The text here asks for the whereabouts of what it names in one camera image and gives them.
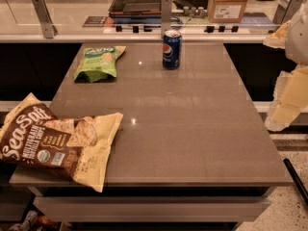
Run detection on blue pepsi can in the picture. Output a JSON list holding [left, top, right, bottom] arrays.
[[163, 30, 182, 69]]

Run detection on metal glass bracket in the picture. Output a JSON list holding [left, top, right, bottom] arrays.
[[31, 0, 58, 39], [272, 0, 304, 24], [161, 0, 172, 36]]

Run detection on snack packages under table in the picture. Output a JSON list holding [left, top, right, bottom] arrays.
[[8, 211, 58, 231]]

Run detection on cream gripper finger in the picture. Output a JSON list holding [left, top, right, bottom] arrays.
[[263, 20, 291, 49], [265, 64, 308, 132]]

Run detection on right metal glass bracket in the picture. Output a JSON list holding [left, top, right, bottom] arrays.
[[272, 0, 304, 24]]

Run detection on left metal glass bracket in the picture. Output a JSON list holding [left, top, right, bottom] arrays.
[[31, 0, 58, 39]]

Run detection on middle metal glass bracket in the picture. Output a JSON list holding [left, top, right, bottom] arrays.
[[161, 0, 172, 36]]

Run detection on green chip bag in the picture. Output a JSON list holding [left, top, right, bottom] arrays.
[[74, 46, 126, 83]]

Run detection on cardboard box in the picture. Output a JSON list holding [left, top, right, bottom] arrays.
[[207, 0, 247, 23]]

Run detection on black pole on floor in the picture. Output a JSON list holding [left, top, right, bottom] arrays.
[[283, 158, 308, 206]]

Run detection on brown sea salt chip bag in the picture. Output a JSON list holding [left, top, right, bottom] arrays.
[[0, 93, 123, 193]]

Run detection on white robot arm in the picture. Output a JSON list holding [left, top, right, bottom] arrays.
[[263, 0, 308, 132]]

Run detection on grey table drawer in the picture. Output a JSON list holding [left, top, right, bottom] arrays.
[[34, 197, 270, 222]]

